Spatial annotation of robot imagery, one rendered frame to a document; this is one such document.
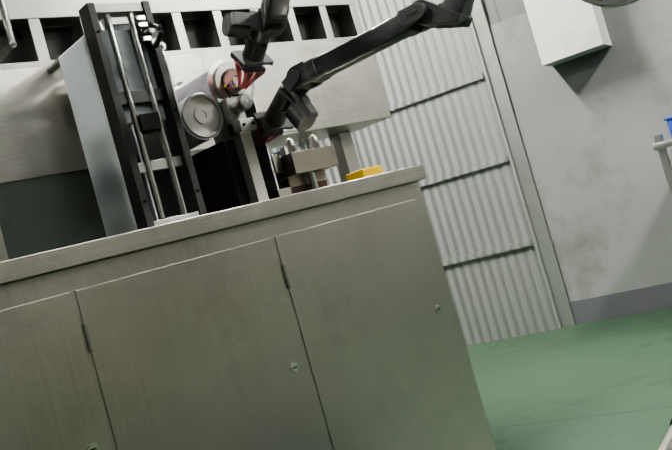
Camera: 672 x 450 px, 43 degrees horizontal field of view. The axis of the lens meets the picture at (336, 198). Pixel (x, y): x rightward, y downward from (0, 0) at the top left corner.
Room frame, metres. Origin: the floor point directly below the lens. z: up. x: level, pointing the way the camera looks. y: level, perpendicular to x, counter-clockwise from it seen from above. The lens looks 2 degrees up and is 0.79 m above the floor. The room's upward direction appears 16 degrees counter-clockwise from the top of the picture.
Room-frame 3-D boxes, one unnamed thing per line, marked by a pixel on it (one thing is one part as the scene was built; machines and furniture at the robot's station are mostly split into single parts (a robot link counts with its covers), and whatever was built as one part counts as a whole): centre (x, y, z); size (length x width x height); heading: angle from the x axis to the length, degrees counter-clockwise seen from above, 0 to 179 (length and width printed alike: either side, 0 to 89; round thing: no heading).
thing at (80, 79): (2.19, 0.54, 1.17); 0.34 x 0.05 x 0.54; 41
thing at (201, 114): (2.31, 0.36, 1.17); 0.26 x 0.12 x 0.12; 41
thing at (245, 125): (2.24, 0.19, 1.05); 0.06 x 0.05 x 0.31; 41
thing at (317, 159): (2.53, 0.16, 1.00); 0.40 x 0.16 x 0.06; 41
